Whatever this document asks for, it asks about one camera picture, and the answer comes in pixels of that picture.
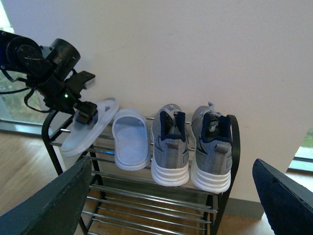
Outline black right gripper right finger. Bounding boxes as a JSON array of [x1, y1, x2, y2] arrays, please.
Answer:
[[252, 159, 313, 235]]

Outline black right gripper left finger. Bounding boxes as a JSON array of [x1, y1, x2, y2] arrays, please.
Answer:
[[0, 157, 92, 235]]

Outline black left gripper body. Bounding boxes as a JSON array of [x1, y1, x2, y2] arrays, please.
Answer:
[[39, 70, 81, 114]]

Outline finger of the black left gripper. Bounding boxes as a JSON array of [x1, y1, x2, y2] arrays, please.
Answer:
[[73, 100, 98, 125]]

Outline light blue slipper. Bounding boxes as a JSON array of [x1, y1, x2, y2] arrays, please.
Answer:
[[61, 97, 119, 157], [112, 108, 151, 171]]

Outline grey knit sneaker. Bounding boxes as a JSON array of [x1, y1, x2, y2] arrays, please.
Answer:
[[151, 104, 189, 187], [190, 102, 232, 194]]

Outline black metal shoe rack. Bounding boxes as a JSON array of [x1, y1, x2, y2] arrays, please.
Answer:
[[42, 108, 240, 235]]

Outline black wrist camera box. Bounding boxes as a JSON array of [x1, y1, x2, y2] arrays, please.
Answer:
[[67, 71, 95, 93]]

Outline dark window frame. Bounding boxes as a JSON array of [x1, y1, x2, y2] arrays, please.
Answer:
[[0, 119, 43, 136]]

